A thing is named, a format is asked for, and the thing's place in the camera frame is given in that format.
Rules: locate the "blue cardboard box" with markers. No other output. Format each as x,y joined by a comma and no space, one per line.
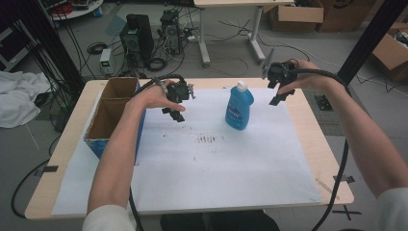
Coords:
109,112

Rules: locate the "white right sleeve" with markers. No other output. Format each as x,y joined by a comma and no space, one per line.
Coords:
393,210

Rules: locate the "black computer tower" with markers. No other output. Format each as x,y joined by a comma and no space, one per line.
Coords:
139,37

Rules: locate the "white desk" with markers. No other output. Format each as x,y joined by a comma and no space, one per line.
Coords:
204,38

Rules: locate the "white left sleeve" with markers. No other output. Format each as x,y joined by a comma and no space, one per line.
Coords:
107,219

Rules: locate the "person's left hand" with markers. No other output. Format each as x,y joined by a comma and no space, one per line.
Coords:
150,97

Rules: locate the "open brown cardboard box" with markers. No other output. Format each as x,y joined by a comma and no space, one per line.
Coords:
389,53

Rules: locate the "round white table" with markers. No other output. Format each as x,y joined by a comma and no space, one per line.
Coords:
80,11

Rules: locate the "white power supply unit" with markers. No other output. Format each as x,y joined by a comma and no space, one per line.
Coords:
106,61

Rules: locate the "person's right hand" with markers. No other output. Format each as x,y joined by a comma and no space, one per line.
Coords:
312,80

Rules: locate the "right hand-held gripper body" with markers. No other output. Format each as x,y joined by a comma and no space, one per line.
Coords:
282,73

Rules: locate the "white cloth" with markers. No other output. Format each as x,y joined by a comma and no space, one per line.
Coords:
19,96

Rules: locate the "grey floor mat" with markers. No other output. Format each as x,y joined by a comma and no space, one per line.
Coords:
333,123

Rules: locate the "open computer case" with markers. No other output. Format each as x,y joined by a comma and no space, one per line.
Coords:
170,30

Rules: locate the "white metal frame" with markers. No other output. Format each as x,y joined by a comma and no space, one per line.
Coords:
14,53

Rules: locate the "black tape strip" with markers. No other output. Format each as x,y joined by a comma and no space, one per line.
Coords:
48,169
348,179

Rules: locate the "blue bottle with white cap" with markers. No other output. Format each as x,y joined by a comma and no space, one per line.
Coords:
239,110

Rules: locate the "white paper sheet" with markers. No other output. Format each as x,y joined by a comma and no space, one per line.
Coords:
224,166

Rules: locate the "large brown cardboard box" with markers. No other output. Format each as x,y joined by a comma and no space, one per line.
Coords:
346,14

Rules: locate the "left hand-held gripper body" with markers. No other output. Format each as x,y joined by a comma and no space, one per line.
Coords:
179,92

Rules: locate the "person's dark trousers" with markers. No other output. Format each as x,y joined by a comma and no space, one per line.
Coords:
224,222

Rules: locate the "white sleeve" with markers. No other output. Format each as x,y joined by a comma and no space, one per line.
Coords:
107,219
393,210

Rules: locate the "black tape cross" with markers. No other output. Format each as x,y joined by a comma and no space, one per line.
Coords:
346,212

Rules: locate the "black metal post with base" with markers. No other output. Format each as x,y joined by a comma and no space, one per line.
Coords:
369,41

